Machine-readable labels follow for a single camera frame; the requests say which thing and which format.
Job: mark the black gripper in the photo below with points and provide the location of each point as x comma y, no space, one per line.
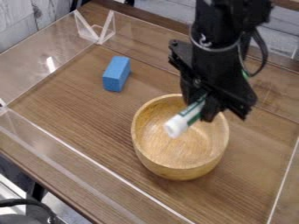
216,67

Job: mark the green expo marker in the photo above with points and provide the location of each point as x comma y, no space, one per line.
176,125

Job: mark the light wooden bowl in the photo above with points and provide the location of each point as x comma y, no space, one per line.
180,158

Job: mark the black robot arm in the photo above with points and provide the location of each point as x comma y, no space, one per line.
226,24

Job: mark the blue rectangular block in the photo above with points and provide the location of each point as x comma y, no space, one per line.
116,73

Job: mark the clear acrylic tray wall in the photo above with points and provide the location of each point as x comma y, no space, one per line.
66,130

